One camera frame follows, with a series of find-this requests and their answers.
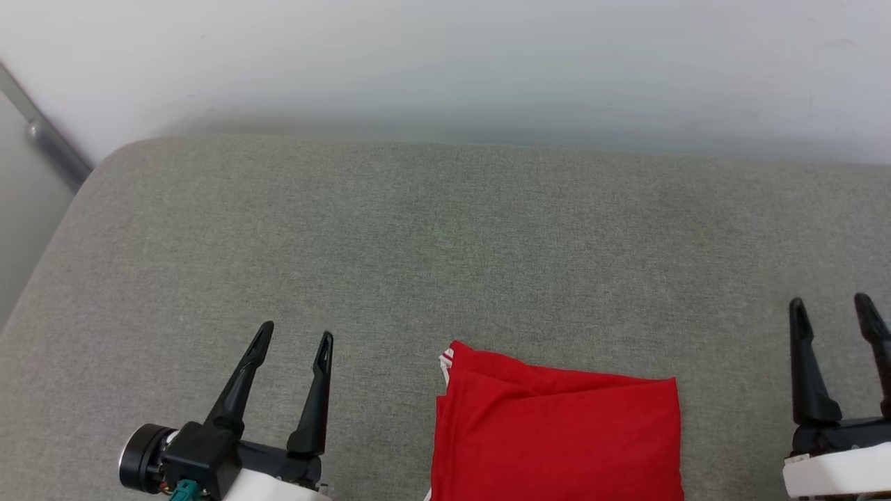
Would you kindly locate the grey fabric sofa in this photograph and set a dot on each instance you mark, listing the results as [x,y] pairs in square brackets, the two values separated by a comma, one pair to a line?
[445,243]

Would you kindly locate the red and white shirt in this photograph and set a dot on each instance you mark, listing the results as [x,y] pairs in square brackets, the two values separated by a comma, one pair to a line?
[557,438]

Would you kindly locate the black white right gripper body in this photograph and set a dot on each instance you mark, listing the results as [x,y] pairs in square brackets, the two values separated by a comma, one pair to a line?
[842,466]

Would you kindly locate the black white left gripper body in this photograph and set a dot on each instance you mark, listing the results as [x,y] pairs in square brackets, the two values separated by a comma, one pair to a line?
[202,456]

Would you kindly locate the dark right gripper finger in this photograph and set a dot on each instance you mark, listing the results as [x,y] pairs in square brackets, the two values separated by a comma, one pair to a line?
[880,348]
[807,376]

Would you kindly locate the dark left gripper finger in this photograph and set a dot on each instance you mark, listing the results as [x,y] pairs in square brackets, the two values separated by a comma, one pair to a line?
[240,383]
[317,403]

